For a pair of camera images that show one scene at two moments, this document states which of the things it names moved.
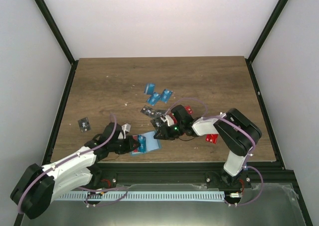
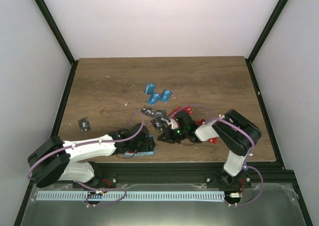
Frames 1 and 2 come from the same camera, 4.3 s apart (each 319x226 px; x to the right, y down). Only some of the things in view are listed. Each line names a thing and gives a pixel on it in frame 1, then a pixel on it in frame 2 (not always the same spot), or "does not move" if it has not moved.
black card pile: (84, 125) does not move
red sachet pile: (212, 138) does not move
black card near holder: (156, 123) does not move
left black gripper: (130, 145) -> (149, 144)
